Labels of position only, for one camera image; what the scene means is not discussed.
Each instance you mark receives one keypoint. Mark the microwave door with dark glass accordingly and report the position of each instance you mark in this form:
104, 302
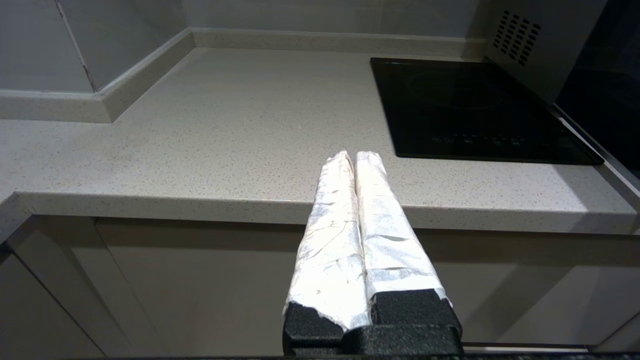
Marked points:
610, 100

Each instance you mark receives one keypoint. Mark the grey cabinet door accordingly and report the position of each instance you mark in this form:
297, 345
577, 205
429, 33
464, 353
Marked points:
215, 280
525, 285

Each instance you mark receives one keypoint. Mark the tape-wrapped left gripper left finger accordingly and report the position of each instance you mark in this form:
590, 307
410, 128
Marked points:
330, 250

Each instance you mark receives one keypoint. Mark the black induction cooktop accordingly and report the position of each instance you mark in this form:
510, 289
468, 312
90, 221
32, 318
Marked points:
470, 115

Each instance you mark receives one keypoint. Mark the grey angled cabinet panel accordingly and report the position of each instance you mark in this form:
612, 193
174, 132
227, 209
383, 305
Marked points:
60, 280

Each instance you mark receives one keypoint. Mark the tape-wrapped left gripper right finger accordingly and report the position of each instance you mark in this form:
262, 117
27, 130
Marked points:
390, 250

